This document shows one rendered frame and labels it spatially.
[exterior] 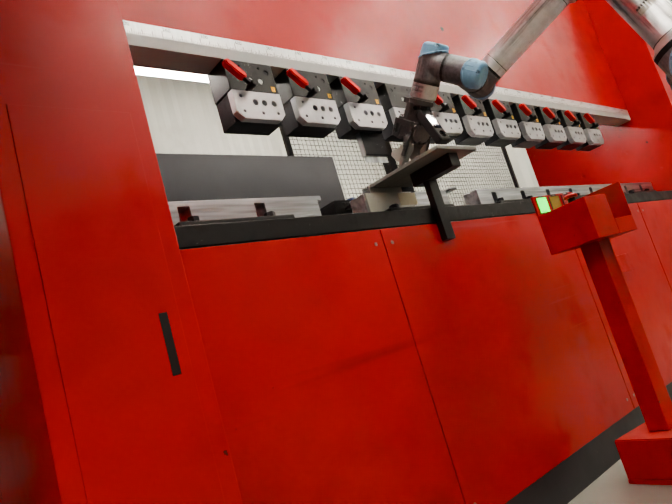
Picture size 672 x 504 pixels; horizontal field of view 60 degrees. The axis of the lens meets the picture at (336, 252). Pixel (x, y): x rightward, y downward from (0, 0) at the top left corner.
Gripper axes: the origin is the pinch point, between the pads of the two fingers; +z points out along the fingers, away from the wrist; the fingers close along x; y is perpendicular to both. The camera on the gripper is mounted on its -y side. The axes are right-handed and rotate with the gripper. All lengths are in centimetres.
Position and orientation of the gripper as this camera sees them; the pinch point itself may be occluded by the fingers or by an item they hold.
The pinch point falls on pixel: (410, 170)
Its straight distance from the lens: 171.3
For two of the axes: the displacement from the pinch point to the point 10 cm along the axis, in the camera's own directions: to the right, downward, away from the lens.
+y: -6.6, -3.8, 6.5
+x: -7.2, 0.9, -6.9
